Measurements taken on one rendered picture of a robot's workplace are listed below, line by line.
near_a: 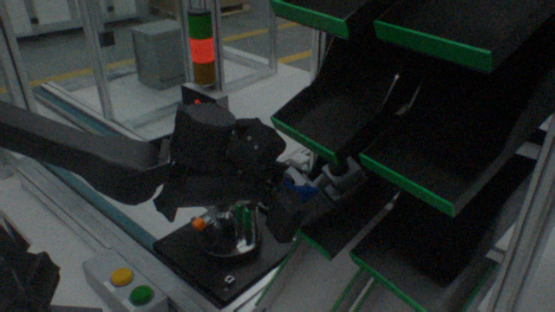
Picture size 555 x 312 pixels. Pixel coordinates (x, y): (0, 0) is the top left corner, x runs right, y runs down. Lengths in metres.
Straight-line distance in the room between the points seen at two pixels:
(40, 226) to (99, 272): 0.39
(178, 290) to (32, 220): 0.58
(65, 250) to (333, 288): 0.73
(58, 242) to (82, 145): 0.78
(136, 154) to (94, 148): 0.05
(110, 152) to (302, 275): 0.43
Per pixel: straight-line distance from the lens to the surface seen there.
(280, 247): 1.02
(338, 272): 0.81
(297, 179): 0.65
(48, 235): 1.36
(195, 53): 1.04
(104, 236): 1.14
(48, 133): 0.57
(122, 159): 0.55
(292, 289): 0.86
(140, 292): 0.97
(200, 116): 0.53
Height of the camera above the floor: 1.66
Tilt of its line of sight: 32 degrees down
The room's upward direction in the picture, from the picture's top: straight up
